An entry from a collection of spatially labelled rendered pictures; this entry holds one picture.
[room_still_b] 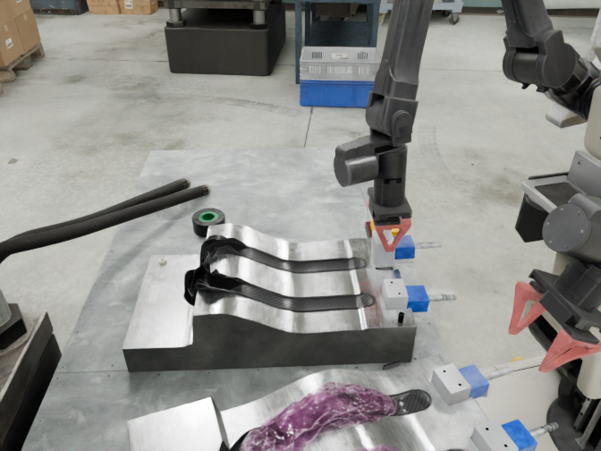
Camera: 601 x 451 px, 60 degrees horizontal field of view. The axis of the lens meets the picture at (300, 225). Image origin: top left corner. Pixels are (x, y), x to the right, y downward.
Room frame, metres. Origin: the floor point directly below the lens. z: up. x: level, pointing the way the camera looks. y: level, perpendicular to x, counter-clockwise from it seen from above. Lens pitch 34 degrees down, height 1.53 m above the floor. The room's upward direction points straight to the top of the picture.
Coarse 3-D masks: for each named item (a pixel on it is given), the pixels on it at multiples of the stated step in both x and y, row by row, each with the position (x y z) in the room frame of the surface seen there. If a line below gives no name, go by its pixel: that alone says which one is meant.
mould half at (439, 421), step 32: (320, 384) 0.51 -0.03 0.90; (384, 384) 0.54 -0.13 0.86; (416, 384) 0.54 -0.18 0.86; (160, 416) 0.44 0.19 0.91; (192, 416) 0.44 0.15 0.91; (224, 416) 0.47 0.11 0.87; (256, 416) 0.47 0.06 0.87; (416, 416) 0.48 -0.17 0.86; (448, 416) 0.48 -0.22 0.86; (480, 416) 0.48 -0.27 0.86; (160, 448) 0.40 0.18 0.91; (192, 448) 0.40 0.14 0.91; (320, 448) 0.41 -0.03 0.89; (352, 448) 0.40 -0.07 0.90; (416, 448) 0.43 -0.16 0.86; (448, 448) 0.43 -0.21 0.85
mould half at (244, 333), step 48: (240, 240) 0.83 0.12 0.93; (336, 240) 0.89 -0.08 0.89; (144, 288) 0.76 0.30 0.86; (288, 288) 0.73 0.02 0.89; (336, 288) 0.74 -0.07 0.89; (144, 336) 0.64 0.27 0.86; (192, 336) 0.62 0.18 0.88; (240, 336) 0.62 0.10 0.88; (288, 336) 0.62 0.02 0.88; (336, 336) 0.63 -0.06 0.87; (384, 336) 0.63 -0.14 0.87
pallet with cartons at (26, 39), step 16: (0, 0) 4.70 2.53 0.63; (16, 0) 5.01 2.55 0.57; (0, 16) 4.61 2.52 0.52; (16, 16) 4.93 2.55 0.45; (32, 16) 5.22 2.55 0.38; (0, 32) 4.55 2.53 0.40; (16, 32) 4.82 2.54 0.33; (32, 32) 5.13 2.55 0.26; (0, 48) 4.47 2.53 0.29; (16, 48) 4.74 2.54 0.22; (32, 48) 5.03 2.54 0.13; (0, 64) 4.46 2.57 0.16; (16, 64) 4.64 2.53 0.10; (32, 64) 4.94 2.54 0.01; (0, 80) 4.47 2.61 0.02
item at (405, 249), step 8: (376, 232) 0.83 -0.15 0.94; (384, 232) 0.83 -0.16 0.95; (376, 240) 0.81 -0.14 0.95; (392, 240) 0.80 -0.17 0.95; (408, 240) 0.82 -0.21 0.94; (376, 248) 0.79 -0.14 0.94; (384, 248) 0.79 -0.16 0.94; (400, 248) 0.80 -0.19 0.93; (408, 248) 0.80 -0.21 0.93; (416, 248) 0.81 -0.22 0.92; (424, 248) 0.81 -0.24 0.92; (376, 256) 0.79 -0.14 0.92; (384, 256) 0.79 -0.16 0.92; (392, 256) 0.79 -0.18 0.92; (400, 256) 0.79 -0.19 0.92; (408, 256) 0.80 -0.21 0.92; (376, 264) 0.79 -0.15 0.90; (384, 264) 0.79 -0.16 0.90; (392, 264) 0.79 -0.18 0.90
